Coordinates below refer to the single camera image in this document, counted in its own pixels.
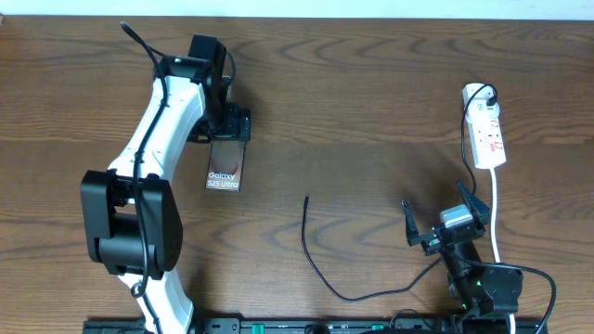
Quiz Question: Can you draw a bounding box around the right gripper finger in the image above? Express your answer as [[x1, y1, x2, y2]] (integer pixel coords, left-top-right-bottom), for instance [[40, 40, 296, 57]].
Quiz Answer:
[[402, 200, 420, 247], [457, 181, 490, 225]]

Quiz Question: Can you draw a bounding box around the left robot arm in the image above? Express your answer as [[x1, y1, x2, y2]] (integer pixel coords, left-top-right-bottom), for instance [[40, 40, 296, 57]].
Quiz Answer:
[[80, 27, 251, 333]]

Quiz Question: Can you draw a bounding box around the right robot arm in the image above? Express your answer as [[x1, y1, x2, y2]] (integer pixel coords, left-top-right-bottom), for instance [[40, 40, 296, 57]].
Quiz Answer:
[[402, 182, 523, 333]]

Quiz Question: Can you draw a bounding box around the white charger plug adapter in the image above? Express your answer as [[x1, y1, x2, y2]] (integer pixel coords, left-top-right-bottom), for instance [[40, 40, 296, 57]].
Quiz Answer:
[[472, 96, 500, 119]]

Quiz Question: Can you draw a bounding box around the white power strip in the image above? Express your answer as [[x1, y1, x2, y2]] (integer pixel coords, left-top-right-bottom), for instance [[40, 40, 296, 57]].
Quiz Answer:
[[462, 83, 507, 170]]

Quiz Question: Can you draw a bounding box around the black charger cable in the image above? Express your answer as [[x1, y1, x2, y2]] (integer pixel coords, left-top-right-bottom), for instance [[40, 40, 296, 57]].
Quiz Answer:
[[300, 83, 499, 303]]

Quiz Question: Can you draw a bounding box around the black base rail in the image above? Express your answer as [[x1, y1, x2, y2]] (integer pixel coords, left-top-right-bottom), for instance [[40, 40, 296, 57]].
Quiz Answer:
[[82, 315, 549, 334]]

